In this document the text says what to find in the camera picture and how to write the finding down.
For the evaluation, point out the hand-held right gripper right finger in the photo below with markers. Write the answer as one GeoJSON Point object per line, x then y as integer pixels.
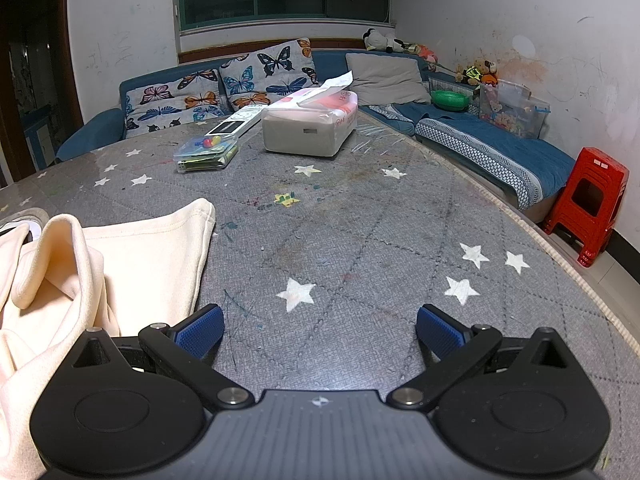
{"type": "Point", "coordinates": [440, 332]}

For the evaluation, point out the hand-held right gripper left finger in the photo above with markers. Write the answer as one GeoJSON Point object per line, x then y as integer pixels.
{"type": "Point", "coordinates": [200, 330]}

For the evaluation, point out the cream sweatshirt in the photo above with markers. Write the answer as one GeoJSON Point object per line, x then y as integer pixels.
{"type": "Point", "coordinates": [140, 260]}

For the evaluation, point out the yellow paper scrap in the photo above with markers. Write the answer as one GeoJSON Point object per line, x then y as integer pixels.
{"type": "Point", "coordinates": [286, 199]}

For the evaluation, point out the clear box of colourful toys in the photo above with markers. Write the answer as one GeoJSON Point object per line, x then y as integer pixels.
{"type": "Point", "coordinates": [205, 155]}

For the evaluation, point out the blue patterned sofa cover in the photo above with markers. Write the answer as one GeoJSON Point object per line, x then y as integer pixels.
{"type": "Point", "coordinates": [475, 145]}

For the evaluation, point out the white remote control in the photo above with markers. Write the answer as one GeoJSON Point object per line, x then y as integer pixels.
{"type": "Point", "coordinates": [235, 122]}

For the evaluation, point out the grey tissue box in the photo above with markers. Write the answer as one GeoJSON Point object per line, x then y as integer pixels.
{"type": "Point", "coordinates": [300, 135]}

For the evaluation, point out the blue sofa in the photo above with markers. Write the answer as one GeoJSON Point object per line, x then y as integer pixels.
{"type": "Point", "coordinates": [100, 127]}

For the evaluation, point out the wide butterfly print cushion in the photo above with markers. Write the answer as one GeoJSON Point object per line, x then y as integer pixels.
{"type": "Point", "coordinates": [165, 105]}

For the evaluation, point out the red plastic stool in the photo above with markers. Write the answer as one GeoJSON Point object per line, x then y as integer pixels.
{"type": "Point", "coordinates": [595, 165]}

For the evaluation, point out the green ball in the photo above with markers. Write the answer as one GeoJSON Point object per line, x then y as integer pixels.
{"type": "Point", "coordinates": [450, 99]}

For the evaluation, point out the clear plastic storage bin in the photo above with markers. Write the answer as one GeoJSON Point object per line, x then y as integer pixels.
{"type": "Point", "coordinates": [515, 110]}

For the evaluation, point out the pink tissue pack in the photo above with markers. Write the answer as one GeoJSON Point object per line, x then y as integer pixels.
{"type": "Point", "coordinates": [330, 102]}

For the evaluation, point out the plain grey cushion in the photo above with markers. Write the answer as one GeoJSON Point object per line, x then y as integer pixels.
{"type": "Point", "coordinates": [385, 77]}

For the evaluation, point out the brown bear plush toy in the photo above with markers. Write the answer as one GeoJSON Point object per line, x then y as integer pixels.
{"type": "Point", "coordinates": [480, 67]}

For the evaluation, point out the square butterfly print cushion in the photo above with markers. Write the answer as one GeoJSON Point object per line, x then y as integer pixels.
{"type": "Point", "coordinates": [270, 70]}

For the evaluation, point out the pink plush toy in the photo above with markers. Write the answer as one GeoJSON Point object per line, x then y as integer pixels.
{"type": "Point", "coordinates": [422, 52]}

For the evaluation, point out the black and white plush toy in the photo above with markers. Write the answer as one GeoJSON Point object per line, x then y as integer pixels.
{"type": "Point", "coordinates": [380, 40]}

